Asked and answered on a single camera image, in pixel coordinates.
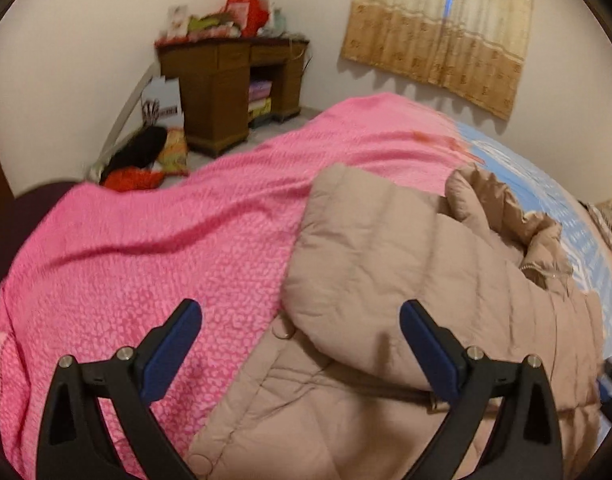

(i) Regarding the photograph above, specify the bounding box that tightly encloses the beige quilted puffer jacket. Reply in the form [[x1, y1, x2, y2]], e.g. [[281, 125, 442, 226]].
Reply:
[[186, 162, 607, 480]]

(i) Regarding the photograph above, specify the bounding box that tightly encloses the grey metal frame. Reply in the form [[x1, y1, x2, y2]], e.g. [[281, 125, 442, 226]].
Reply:
[[88, 65, 159, 181]]

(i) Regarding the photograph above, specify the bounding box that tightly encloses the black cloth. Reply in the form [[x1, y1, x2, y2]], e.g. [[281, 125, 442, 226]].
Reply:
[[106, 126, 169, 173]]

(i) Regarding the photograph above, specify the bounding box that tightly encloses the red cloth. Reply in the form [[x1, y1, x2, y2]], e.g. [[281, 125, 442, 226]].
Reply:
[[103, 167, 164, 192]]

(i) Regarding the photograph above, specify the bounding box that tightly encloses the pink patterned blanket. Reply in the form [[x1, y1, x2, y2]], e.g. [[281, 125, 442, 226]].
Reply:
[[0, 92, 482, 480]]

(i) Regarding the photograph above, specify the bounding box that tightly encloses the dark dotted mattress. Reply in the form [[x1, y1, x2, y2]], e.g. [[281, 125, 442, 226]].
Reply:
[[0, 180, 86, 356]]

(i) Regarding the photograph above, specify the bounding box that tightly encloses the blue patterned bed sheet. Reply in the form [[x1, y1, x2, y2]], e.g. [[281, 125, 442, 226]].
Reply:
[[453, 120, 612, 356]]

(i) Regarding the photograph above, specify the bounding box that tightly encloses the beige patterned curtain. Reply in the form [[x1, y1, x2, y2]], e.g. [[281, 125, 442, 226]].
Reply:
[[340, 0, 534, 121]]

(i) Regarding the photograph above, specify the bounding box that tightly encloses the brown wooden desk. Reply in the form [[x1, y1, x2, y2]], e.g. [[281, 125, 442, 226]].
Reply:
[[155, 37, 309, 158]]

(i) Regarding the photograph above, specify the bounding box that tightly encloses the beige patterned pillow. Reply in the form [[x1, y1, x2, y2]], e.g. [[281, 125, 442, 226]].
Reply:
[[586, 199, 612, 261]]

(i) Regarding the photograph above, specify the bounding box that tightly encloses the white cardboard box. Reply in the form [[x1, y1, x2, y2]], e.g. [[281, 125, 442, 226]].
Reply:
[[140, 76, 185, 128]]

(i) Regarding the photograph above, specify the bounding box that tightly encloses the red gift box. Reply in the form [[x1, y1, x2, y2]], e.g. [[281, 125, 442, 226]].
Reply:
[[221, 0, 274, 38]]

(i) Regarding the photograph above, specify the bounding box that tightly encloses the yellow patterned bag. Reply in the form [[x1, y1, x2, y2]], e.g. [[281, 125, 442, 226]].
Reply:
[[156, 127, 191, 176]]

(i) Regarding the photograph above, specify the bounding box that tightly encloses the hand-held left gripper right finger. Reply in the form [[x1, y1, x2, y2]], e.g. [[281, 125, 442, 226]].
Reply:
[[399, 299, 564, 480]]

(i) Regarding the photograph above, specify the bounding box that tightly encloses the white printed box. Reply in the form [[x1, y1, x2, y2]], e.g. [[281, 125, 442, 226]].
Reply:
[[166, 5, 191, 41]]

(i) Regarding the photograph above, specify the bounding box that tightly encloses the green cloth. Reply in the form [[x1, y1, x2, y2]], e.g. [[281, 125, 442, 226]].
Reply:
[[188, 15, 241, 41]]

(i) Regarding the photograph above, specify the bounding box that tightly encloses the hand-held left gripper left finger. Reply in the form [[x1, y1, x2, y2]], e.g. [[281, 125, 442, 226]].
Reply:
[[36, 299, 203, 480]]

